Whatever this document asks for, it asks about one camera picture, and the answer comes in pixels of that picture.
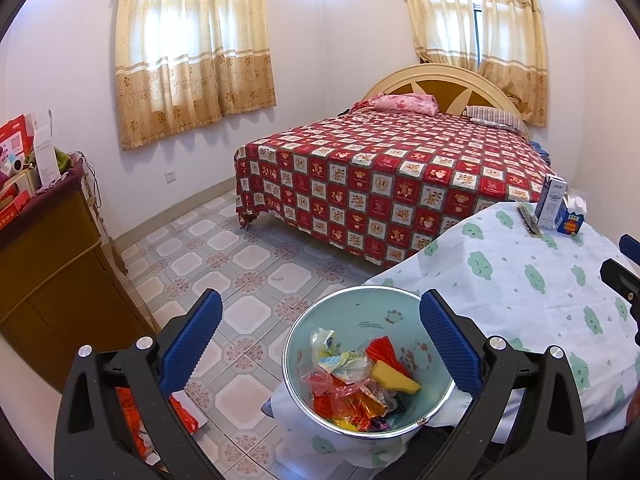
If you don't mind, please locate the wooden cabinet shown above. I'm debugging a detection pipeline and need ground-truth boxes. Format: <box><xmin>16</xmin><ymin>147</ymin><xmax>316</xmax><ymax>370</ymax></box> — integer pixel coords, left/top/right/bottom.
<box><xmin>0</xmin><ymin>160</ymin><xmax>156</xmax><ymax>393</ymax></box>

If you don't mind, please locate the red foam net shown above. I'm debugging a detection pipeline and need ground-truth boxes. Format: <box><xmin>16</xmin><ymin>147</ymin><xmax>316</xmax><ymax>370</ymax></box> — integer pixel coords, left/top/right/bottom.
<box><xmin>365</xmin><ymin>335</ymin><xmax>401</xmax><ymax>368</ymax></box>

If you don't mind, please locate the cream wooden bed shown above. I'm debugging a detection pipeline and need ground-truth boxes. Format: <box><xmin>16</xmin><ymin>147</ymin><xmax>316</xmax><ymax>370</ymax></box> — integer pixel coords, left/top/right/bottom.
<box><xmin>234</xmin><ymin>62</ymin><xmax>561</xmax><ymax>268</ymax></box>

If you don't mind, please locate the red box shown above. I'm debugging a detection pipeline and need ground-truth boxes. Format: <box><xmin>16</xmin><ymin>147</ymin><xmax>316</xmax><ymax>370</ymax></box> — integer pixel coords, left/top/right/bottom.
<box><xmin>0</xmin><ymin>115</ymin><xmax>31</xmax><ymax>171</ymax></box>

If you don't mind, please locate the window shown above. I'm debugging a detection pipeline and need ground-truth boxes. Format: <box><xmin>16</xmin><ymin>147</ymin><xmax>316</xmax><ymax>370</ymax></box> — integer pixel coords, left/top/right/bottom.
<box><xmin>467</xmin><ymin>0</ymin><xmax>484</xmax><ymax>68</ymax></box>

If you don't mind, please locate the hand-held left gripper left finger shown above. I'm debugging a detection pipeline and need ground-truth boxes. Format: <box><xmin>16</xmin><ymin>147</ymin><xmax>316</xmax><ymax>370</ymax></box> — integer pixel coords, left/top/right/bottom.
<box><xmin>54</xmin><ymin>289</ymin><xmax>224</xmax><ymax>480</ymax></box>

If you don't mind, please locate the pink pillow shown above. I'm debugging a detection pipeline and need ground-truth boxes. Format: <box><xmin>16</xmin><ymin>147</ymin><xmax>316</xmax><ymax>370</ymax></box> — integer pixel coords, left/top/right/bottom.
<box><xmin>367</xmin><ymin>92</ymin><xmax>440</xmax><ymax>116</ymax></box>

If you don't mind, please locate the blue juice carton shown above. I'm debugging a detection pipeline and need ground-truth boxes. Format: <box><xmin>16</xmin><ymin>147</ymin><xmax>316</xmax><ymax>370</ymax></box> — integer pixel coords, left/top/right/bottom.
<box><xmin>556</xmin><ymin>195</ymin><xmax>587</xmax><ymax>237</ymax></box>

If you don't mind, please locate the pink plastic wrapper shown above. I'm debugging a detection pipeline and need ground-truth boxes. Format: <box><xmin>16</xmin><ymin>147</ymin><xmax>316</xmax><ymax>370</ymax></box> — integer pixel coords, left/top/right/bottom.
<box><xmin>340</xmin><ymin>380</ymin><xmax>372</xmax><ymax>402</ymax></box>

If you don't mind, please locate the red patterned bedspread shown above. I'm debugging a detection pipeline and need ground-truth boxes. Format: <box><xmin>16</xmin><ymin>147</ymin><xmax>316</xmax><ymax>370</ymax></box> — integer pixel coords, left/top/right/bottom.
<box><xmin>234</xmin><ymin>110</ymin><xmax>561</xmax><ymax>268</ymax></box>

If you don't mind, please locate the cream box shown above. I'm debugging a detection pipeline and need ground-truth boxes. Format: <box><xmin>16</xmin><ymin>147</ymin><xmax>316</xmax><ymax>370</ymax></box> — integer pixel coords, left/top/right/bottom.
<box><xmin>0</xmin><ymin>167</ymin><xmax>41</xmax><ymax>197</ymax></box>

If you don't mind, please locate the dark red cloth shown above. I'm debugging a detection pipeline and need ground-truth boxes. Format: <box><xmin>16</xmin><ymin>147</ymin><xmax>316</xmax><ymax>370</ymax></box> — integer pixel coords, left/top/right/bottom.
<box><xmin>0</xmin><ymin>162</ymin><xmax>88</xmax><ymax>251</ymax></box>

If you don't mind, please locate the white paper box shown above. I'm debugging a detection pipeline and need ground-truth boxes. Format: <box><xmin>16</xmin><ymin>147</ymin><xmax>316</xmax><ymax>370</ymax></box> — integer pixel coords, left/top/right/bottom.
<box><xmin>32</xmin><ymin>110</ymin><xmax>59</xmax><ymax>188</ymax></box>

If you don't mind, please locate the white milk carton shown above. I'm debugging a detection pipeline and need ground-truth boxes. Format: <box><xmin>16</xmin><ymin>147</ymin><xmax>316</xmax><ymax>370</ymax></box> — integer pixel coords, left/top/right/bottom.
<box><xmin>534</xmin><ymin>175</ymin><xmax>568</xmax><ymax>232</ymax></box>

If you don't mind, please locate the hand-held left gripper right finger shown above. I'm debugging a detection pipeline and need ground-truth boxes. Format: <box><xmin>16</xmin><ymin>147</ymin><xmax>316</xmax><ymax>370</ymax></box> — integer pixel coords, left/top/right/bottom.
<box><xmin>419</xmin><ymin>289</ymin><xmax>587</xmax><ymax>480</ymax></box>

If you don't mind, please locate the white cable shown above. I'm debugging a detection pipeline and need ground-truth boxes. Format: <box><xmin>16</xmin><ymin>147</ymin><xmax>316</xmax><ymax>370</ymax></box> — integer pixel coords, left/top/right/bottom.
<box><xmin>82</xmin><ymin>152</ymin><xmax>127</xmax><ymax>276</ymax></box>

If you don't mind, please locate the red plastic bag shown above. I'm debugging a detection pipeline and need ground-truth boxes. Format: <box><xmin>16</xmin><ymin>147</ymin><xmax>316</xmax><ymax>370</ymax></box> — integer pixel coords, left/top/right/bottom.
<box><xmin>300</xmin><ymin>372</ymin><xmax>351</xmax><ymax>418</ymax></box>

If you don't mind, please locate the gold candy wrapper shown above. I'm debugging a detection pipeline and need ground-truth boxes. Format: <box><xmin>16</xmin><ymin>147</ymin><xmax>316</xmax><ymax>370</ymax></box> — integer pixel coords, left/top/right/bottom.
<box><xmin>330</xmin><ymin>395</ymin><xmax>391</xmax><ymax>431</ymax></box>

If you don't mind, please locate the striped pillow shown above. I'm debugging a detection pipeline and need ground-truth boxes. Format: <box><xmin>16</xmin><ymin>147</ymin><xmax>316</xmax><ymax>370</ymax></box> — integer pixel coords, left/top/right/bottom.
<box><xmin>462</xmin><ymin>105</ymin><xmax>527</xmax><ymax>133</ymax></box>

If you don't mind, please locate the red printed paper bag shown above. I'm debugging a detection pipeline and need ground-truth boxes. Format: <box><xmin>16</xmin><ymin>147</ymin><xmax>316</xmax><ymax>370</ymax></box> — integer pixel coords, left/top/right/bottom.
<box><xmin>116</xmin><ymin>387</ymin><xmax>208</xmax><ymax>461</ymax></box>

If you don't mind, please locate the yellow sponge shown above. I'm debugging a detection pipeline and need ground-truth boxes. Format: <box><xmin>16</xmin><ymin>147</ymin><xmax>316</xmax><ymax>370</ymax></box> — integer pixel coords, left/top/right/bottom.
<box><xmin>372</xmin><ymin>360</ymin><xmax>422</xmax><ymax>393</ymax></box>

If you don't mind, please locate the white tablecloth with green clouds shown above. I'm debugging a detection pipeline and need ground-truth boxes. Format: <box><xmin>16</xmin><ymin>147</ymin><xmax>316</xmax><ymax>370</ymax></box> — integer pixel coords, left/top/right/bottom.
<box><xmin>267</xmin><ymin>202</ymin><xmax>640</xmax><ymax>468</ymax></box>

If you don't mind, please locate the light blue bin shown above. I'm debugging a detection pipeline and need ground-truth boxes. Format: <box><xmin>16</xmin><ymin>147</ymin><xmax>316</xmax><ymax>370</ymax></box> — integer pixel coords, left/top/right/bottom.
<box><xmin>281</xmin><ymin>286</ymin><xmax>457</xmax><ymax>440</ymax></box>

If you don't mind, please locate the dark snack packet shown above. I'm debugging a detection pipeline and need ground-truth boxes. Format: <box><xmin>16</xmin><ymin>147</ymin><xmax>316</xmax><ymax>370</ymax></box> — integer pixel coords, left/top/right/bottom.
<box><xmin>517</xmin><ymin>202</ymin><xmax>543</xmax><ymax>237</ymax></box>

